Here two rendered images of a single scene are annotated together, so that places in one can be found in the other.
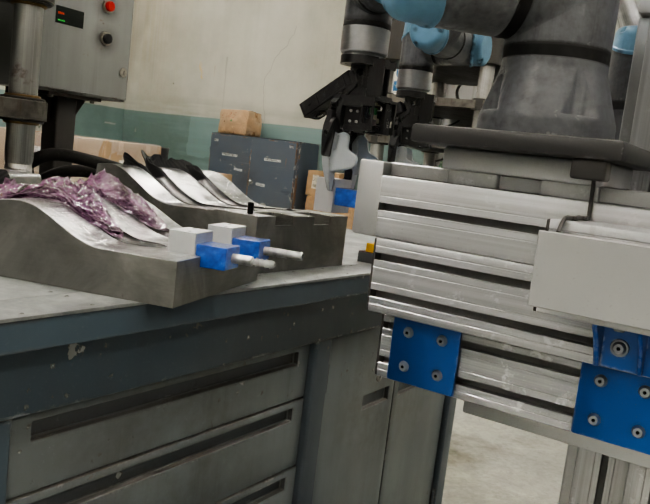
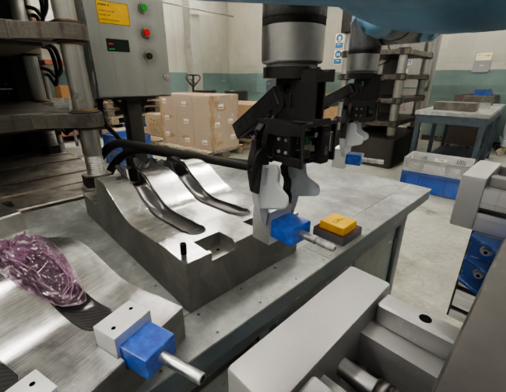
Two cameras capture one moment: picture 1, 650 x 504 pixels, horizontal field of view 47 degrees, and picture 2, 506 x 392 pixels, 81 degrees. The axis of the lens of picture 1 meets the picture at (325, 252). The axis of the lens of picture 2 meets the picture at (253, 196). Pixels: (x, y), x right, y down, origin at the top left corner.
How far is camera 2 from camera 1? 81 cm
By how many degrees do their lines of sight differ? 19
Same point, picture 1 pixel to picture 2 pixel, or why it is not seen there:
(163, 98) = (244, 66)
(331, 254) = (284, 249)
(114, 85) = (161, 86)
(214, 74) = not seen: hidden behind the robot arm
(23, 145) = (89, 144)
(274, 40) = not seen: hidden behind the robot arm
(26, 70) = (78, 92)
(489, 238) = not seen: outside the picture
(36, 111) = (91, 121)
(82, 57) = (134, 71)
